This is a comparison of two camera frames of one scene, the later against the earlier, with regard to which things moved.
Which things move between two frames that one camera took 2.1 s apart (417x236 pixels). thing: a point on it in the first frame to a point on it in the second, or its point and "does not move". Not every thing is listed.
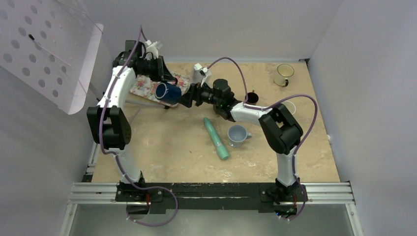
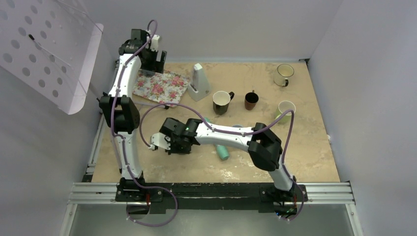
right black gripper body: x=204 y=95 to x=177 y=146
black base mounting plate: x=281 y=199 does not move
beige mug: x=283 y=71 does not move
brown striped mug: x=253 y=98 does not move
